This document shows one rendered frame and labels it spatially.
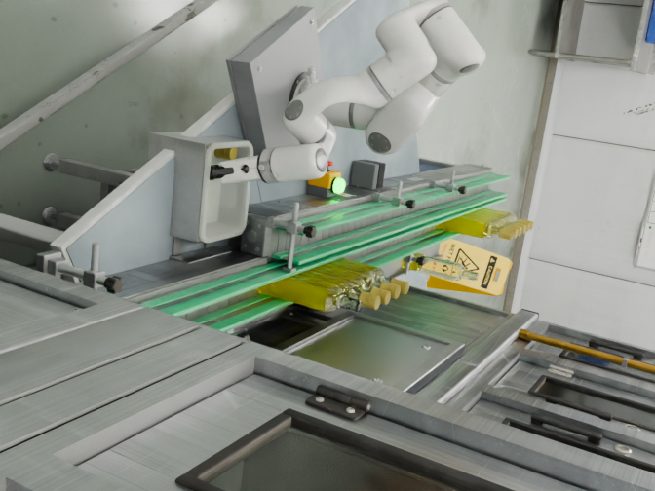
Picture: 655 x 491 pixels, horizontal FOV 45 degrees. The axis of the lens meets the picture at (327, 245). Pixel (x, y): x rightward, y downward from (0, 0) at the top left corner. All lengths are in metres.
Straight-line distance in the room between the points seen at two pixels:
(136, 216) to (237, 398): 0.95
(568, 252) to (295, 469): 7.18
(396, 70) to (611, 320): 6.40
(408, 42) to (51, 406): 1.13
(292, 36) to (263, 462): 1.43
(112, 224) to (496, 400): 0.94
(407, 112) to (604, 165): 5.93
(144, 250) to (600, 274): 6.39
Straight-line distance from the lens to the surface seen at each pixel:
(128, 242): 1.73
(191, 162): 1.77
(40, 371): 0.83
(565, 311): 7.95
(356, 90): 1.65
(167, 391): 0.80
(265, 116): 1.94
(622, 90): 7.65
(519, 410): 1.88
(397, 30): 1.67
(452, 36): 1.73
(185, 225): 1.80
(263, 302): 1.90
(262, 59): 1.90
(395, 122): 1.85
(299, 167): 1.64
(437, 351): 2.01
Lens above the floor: 1.87
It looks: 26 degrees down
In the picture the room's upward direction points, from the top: 104 degrees clockwise
